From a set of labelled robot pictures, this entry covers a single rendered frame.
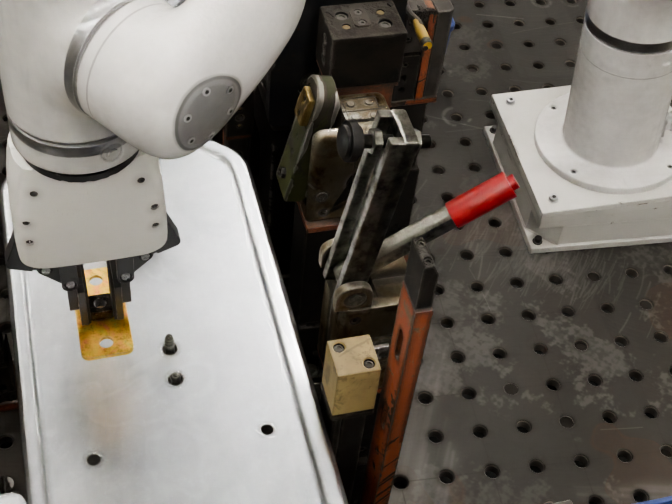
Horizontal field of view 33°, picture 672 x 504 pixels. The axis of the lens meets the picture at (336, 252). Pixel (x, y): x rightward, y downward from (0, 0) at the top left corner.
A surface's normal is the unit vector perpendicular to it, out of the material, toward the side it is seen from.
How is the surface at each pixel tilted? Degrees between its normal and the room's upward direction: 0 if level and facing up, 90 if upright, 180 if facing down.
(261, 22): 73
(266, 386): 0
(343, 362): 0
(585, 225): 90
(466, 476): 0
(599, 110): 92
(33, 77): 92
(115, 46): 35
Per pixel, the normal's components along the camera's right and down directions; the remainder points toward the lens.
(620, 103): -0.24, 0.72
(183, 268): 0.08, -0.66
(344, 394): 0.25, 0.74
